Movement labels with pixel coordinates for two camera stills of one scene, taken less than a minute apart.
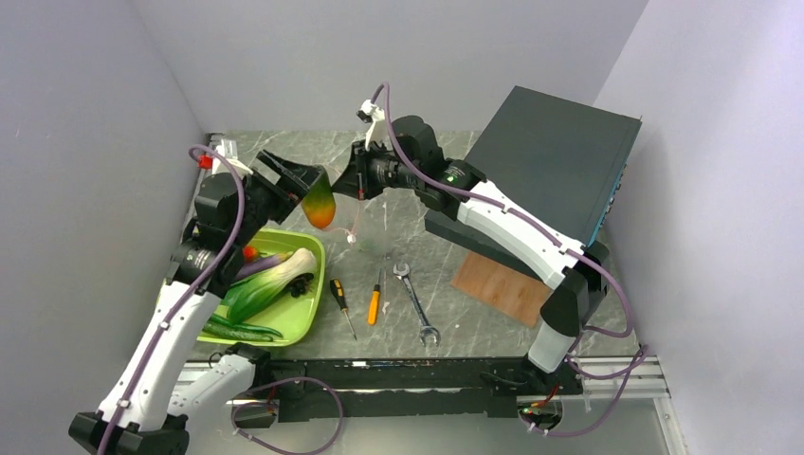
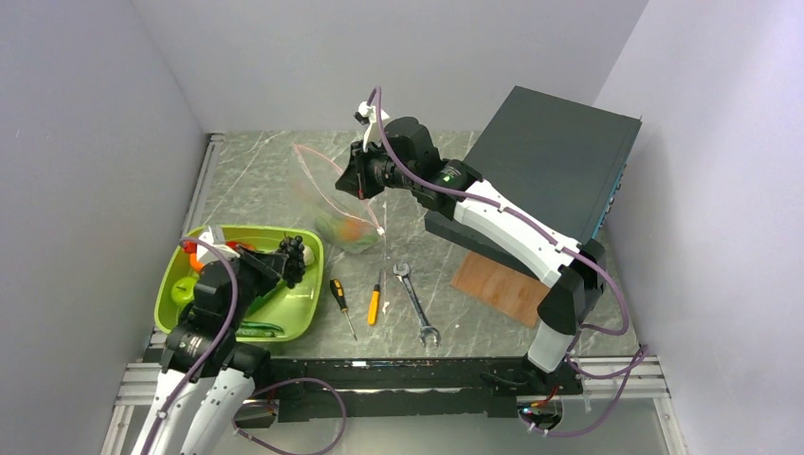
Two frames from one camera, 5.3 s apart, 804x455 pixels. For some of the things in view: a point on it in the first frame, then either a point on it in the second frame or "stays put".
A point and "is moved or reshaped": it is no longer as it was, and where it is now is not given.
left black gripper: [295, 181] to [267, 265]
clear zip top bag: [356, 221] is moved or reshaped
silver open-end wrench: [428, 330] stays put
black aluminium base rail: [399, 390] stays put
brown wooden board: [501, 287] stays put
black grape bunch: [301, 284] to [295, 264]
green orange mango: [319, 203] to [347, 231]
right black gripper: [355, 180] stays put
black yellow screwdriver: [337, 288] stays put
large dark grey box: [558, 158] stays put
